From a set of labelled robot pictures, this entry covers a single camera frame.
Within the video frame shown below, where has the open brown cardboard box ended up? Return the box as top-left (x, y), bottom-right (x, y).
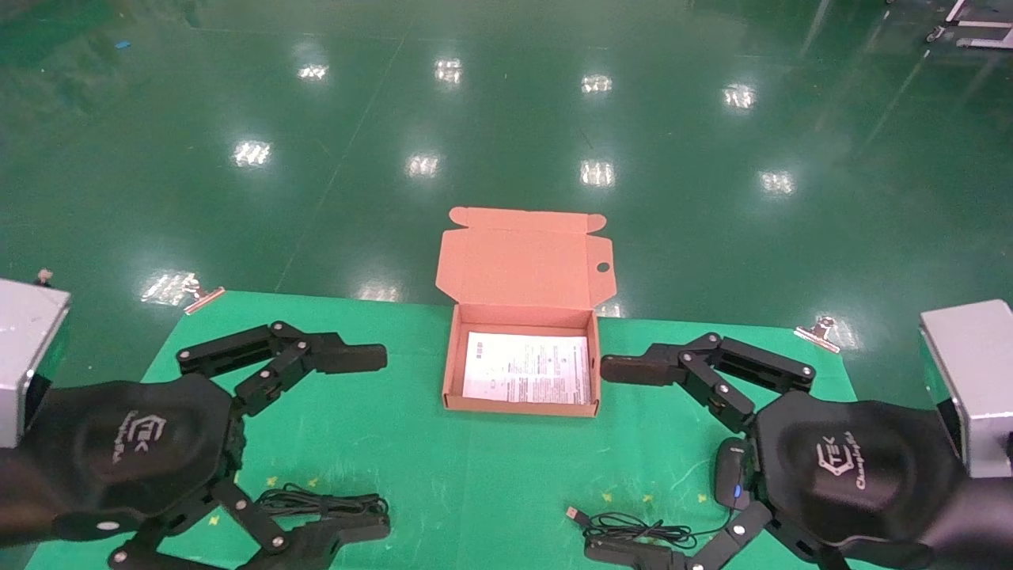
top-left (436, 207), bottom-right (615, 418)

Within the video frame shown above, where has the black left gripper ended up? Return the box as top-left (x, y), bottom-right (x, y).
top-left (0, 374), bottom-right (393, 570)

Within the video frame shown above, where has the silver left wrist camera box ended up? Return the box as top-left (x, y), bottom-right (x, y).
top-left (0, 278), bottom-right (71, 449)

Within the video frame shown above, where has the black mouse USB cable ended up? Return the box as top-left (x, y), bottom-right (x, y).
top-left (566, 437), bottom-right (753, 549)

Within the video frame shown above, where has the white wheeled cart frame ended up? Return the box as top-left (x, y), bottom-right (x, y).
top-left (924, 0), bottom-right (1013, 51)

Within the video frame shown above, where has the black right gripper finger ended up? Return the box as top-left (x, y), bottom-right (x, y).
top-left (599, 332), bottom-right (817, 433)

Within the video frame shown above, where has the white printed paper sheet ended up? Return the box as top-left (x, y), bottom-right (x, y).
top-left (462, 331), bottom-right (591, 405)

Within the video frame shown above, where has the black data cable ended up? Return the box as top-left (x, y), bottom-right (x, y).
top-left (256, 484), bottom-right (391, 520)

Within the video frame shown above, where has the green table mat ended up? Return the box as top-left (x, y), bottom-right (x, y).
top-left (24, 291), bottom-right (927, 570)

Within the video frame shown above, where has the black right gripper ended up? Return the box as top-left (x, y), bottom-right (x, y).
top-left (583, 391), bottom-right (1013, 570)

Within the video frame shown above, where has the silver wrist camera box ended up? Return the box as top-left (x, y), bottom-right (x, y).
top-left (0, 278), bottom-right (71, 449)
top-left (919, 298), bottom-right (1013, 481)

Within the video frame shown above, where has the silver metal binder clip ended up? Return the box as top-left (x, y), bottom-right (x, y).
top-left (794, 316), bottom-right (842, 354)
top-left (184, 275), bottom-right (226, 316)

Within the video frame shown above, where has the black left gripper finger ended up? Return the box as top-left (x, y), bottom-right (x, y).
top-left (176, 321), bottom-right (389, 417)

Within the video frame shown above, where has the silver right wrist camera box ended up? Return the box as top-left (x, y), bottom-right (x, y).
top-left (919, 298), bottom-right (1013, 481)

